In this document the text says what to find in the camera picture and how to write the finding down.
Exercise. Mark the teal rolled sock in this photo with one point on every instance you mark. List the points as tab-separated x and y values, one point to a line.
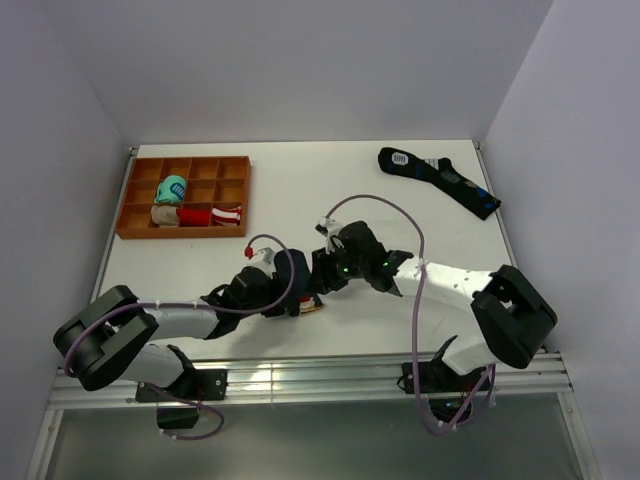
171	190

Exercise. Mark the red white striped sock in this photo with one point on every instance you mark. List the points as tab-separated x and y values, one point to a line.
191	217

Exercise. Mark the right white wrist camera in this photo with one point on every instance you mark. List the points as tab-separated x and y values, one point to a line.
330	229

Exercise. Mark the beige rolled sock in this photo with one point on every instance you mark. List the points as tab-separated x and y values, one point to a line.
165	216

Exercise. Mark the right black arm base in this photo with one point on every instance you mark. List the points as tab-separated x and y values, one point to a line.
436	378

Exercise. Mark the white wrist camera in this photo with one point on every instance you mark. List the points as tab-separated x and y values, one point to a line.
260	258
330	229

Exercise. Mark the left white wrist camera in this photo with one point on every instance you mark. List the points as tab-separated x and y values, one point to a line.
260	258

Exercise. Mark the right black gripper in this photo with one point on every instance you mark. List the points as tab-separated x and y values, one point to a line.
323	275

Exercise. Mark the black blue sports sock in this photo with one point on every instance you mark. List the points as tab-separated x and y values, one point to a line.
440	173

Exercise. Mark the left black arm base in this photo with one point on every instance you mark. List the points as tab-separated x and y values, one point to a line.
180	408

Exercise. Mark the navy cartoon sock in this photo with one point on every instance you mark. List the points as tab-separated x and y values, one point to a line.
300	300

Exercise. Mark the aluminium front rail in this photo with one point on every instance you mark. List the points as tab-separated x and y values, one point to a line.
314	380

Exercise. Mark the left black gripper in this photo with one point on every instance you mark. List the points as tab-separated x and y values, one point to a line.
276	291

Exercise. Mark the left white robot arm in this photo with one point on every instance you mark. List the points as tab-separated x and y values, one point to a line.
118	336

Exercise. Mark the orange compartment tray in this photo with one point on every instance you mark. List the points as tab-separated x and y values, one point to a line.
210	182

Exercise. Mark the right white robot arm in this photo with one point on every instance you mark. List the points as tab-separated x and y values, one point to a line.
512	318

